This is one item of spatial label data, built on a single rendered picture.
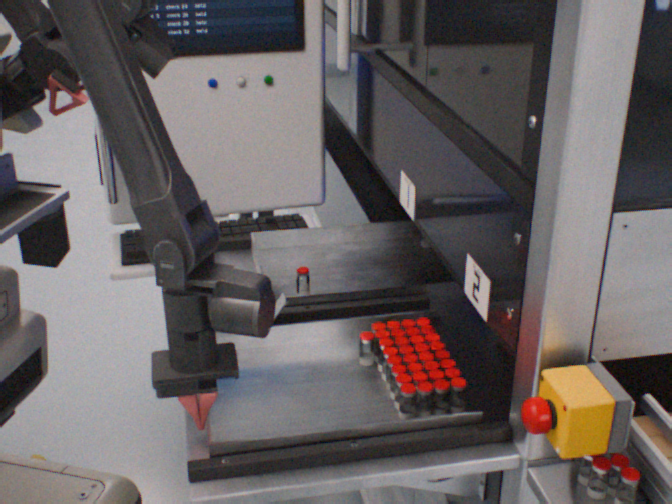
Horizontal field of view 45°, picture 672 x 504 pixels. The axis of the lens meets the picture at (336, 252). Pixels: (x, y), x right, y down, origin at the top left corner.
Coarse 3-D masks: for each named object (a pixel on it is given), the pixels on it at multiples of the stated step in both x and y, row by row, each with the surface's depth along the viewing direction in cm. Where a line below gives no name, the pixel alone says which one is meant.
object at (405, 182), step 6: (402, 174) 142; (402, 180) 142; (408, 180) 139; (402, 186) 143; (414, 186) 136; (402, 192) 143; (414, 192) 136; (402, 198) 143; (414, 198) 136; (402, 204) 144; (414, 204) 136; (408, 210) 140
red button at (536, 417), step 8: (528, 400) 88; (536, 400) 88; (544, 400) 88; (528, 408) 88; (536, 408) 87; (544, 408) 87; (528, 416) 88; (536, 416) 87; (544, 416) 87; (528, 424) 88; (536, 424) 87; (544, 424) 87; (536, 432) 87; (544, 432) 88
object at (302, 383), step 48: (240, 336) 121; (288, 336) 122; (336, 336) 124; (240, 384) 114; (288, 384) 114; (336, 384) 114; (384, 384) 114; (240, 432) 104; (288, 432) 104; (336, 432) 99; (384, 432) 101
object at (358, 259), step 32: (352, 224) 155; (384, 224) 156; (256, 256) 144; (288, 256) 150; (320, 256) 150; (352, 256) 150; (384, 256) 150; (416, 256) 150; (288, 288) 139; (320, 288) 139; (352, 288) 139; (384, 288) 132; (416, 288) 133; (448, 288) 134
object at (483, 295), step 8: (472, 264) 111; (472, 272) 111; (480, 272) 108; (472, 280) 111; (480, 280) 108; (488, 280) 106; (472, 288) 112; (480, 288) 109; (488, 288) 106; (480, 296) 109; (488, 296) 106; (480, 304) 109; (480, 312) 109
